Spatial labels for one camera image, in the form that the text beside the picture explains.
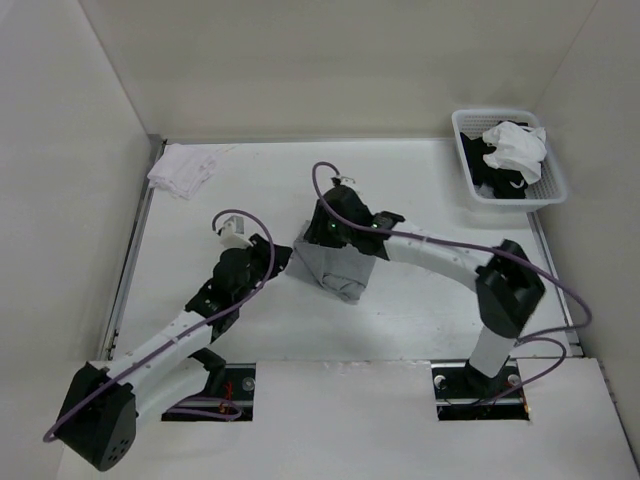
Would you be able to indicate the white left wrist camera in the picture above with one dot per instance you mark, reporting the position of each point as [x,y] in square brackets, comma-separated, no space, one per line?
[231,233]

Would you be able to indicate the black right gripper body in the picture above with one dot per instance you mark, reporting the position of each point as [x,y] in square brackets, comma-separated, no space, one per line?
[329,232]

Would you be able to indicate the crumpled white tank top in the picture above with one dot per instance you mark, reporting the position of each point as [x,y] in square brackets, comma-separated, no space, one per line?
[519,148]

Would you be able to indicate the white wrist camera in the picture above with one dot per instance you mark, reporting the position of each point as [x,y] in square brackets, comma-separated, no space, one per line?
[231,233]
[345,182]

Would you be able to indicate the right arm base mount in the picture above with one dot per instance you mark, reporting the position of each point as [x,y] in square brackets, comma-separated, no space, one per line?
[463,396]

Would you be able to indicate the grey tank top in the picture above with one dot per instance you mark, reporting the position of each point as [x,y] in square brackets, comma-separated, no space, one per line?
[343,272]

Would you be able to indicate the folded white tank top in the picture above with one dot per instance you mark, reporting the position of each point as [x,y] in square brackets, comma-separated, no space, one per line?
[183,169]

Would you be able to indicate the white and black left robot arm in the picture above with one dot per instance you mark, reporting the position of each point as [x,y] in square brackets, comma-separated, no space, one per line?
[105,405]

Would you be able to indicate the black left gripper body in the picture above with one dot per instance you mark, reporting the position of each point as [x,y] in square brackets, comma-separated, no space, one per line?
[260,260]

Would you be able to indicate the metal table edge rail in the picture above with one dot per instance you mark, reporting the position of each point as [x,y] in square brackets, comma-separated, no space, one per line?
[113,320]

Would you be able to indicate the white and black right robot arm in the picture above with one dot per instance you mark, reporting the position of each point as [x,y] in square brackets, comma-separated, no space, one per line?
[507,291]

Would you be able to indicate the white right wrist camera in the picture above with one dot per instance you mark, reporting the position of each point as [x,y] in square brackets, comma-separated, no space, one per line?
[345,182]

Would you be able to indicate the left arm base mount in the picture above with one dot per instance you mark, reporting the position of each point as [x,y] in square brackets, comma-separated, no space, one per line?
[227,396]

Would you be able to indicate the black garment in basket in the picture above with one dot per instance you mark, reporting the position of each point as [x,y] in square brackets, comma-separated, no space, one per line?
[499,183]

